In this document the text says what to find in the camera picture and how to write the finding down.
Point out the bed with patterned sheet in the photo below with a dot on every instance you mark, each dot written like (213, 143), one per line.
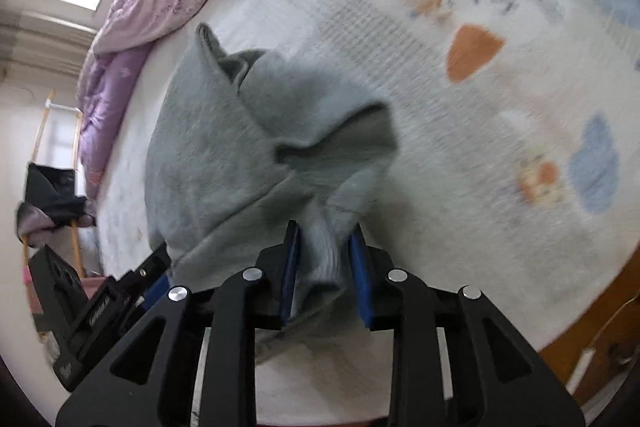
(475, 132)

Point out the dark jacket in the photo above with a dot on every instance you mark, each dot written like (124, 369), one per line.
(55, 197)

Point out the pink towel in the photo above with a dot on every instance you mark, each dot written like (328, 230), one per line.
(27, 282)

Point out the wooden bed frame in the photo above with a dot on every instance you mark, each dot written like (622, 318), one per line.
(575, 337)

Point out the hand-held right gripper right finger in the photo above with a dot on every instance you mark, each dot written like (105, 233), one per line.
(361, 287)

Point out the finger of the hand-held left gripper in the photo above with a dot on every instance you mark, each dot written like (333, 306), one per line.
(156, 291)

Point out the wooden bar rack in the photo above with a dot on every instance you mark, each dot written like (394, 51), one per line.
(41, 127)

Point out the grey zip hoodie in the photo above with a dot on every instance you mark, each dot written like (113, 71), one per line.
(225, 157)

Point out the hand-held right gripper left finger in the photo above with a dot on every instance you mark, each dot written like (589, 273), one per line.
(290, 272)

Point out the grey curtain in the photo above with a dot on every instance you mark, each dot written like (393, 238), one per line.
(35, 42)

